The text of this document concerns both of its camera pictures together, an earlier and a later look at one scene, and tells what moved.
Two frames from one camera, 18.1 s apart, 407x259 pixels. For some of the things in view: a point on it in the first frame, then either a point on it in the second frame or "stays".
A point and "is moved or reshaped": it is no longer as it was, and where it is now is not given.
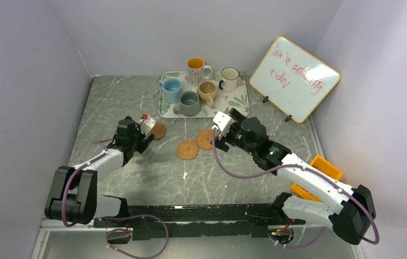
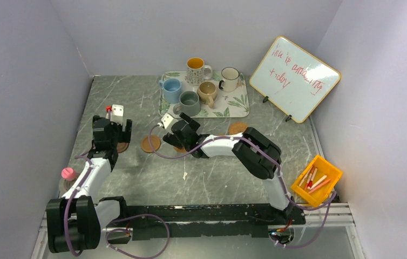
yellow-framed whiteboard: x=293 y=80 stays
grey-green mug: x=189 y=105 stays
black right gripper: x=220 y=143 to x=171 y=139
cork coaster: x=158 y=130 is moved or reshaped
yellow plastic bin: x=325 y=167 stays
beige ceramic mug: x=207 y=91 stays
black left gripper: x=150 y=137 to x=123 y=136
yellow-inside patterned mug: x=197 y=72 stays
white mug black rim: x=230 y=75 stays
